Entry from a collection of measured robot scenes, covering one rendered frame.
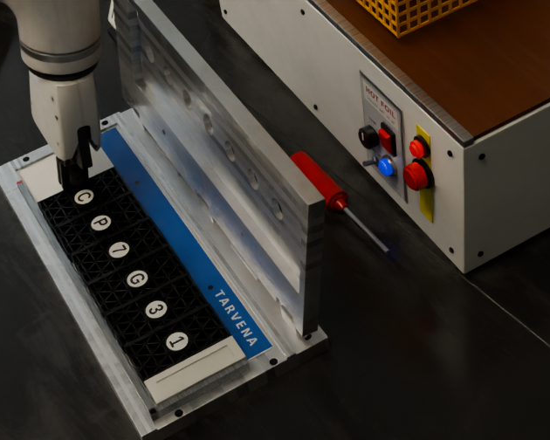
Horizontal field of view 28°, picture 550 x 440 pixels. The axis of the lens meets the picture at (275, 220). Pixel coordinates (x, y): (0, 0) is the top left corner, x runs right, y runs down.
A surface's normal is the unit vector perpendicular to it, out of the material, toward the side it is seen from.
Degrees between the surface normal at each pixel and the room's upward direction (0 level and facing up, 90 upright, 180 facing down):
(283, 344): 0
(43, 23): 82
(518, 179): 90
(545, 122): 90
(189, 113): 81
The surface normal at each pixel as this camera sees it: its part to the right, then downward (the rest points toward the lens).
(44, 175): -0.13, -0.67
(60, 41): 0.18, 0.67
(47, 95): -0.82, 0.31
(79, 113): 0.49, 0.56
